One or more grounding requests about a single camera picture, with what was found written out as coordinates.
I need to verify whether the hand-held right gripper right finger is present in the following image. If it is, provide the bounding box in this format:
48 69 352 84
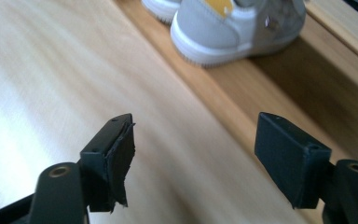
254 111 333 210

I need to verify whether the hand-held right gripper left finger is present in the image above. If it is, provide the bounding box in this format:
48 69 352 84
79 112 137 215

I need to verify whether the grey white child sneaker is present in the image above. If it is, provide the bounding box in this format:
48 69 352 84
170 0 308 67
141 0 183 26

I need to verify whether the three-tier wooden shoe rack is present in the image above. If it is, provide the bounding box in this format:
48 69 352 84
113 0 358 224

